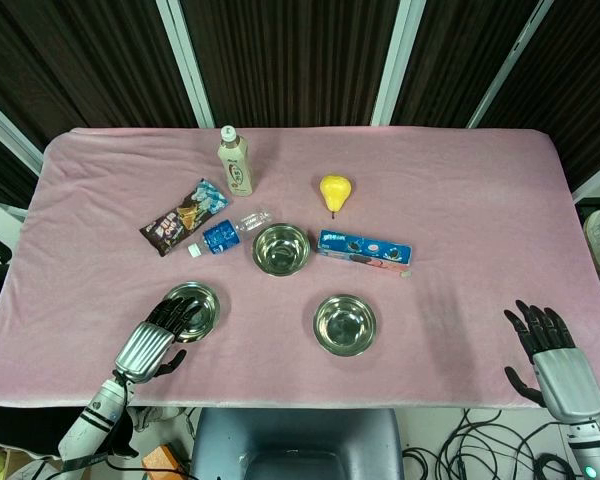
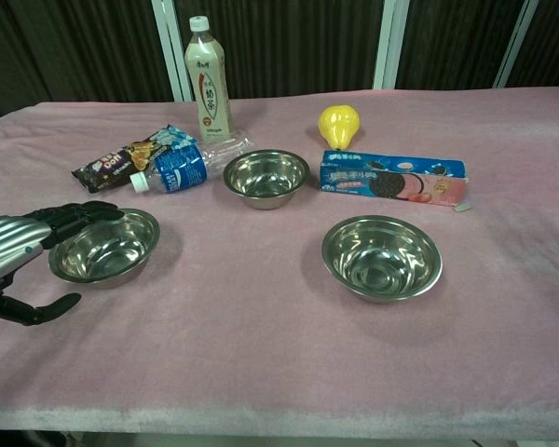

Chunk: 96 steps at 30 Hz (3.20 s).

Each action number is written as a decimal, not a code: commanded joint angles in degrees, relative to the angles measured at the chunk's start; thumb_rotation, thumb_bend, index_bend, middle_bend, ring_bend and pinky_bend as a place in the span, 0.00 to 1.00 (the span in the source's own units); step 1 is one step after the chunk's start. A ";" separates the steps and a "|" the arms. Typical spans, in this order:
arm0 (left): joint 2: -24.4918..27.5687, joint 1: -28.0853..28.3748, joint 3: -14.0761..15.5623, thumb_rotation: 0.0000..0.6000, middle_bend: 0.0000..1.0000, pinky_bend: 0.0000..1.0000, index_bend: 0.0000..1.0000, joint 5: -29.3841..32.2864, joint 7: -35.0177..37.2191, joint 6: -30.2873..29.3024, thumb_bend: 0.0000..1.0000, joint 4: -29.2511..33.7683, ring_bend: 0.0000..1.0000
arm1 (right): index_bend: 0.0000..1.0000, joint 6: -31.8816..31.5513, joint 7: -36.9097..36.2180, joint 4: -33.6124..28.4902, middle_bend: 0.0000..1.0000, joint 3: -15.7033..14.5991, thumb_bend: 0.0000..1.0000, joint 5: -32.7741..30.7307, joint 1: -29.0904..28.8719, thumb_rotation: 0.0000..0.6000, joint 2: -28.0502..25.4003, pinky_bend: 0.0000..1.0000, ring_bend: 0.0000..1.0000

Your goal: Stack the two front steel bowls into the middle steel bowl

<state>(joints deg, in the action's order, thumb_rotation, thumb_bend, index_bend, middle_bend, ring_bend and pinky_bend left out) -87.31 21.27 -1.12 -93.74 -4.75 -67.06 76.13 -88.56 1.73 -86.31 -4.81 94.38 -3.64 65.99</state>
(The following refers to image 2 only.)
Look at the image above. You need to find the brown snack packet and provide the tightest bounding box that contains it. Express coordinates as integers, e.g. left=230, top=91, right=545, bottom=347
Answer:
left=72, top=123, right=198, bottom=195

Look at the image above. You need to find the pink table cloth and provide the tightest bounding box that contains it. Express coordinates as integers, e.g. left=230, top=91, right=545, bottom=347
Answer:
left=0, top=86, right=559, bottom=434

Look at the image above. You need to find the medium stainless steel bowl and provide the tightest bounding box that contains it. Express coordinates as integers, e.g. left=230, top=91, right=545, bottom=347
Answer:
left=48, top=208, right=161, bottom=289

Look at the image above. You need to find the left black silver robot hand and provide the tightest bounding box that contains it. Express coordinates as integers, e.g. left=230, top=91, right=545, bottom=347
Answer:
left=0, top=200, right=123, bottom=327

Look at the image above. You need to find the white frame post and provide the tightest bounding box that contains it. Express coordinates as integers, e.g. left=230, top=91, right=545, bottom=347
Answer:
left=373, top=0, right=410, bottom=90
left=495, top=0, right=540, bottom=88
left=151, top=0, right=193, bottom=102

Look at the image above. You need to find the small stainless steel bowl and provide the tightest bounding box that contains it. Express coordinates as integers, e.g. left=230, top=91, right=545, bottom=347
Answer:
left=222, top=149, right=310, bottom=210

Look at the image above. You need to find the milk tea bottle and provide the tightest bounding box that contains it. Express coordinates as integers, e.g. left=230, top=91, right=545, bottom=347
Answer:
left=184, top=16, right=234, bottom=144

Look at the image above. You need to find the blue pink Oreo box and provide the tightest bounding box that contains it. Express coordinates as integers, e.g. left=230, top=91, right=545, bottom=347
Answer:
left=320, top=150, right=470, bottom=205

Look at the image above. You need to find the blue label water bottle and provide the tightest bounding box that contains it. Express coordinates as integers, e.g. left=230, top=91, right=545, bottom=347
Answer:
left=129, top=134, right=255, bottom=195

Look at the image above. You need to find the yellow pear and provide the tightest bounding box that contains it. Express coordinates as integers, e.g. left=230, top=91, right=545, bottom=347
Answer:
left=318, top=104, right=361, bottom=151

